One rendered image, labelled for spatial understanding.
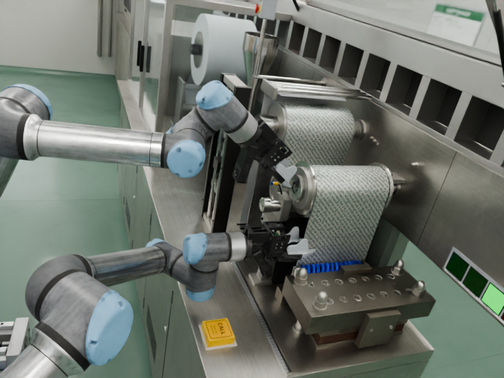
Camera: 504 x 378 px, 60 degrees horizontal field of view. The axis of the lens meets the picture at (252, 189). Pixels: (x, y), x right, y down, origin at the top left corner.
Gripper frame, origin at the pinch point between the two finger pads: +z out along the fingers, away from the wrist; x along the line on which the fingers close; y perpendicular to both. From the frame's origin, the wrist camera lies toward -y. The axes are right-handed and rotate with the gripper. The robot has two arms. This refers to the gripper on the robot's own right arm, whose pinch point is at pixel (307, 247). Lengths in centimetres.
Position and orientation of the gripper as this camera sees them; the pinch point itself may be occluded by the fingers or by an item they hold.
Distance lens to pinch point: 125.1
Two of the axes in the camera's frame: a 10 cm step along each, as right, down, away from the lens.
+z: 9.3, -0.1, 3.8
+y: 1.8, -8.8, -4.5
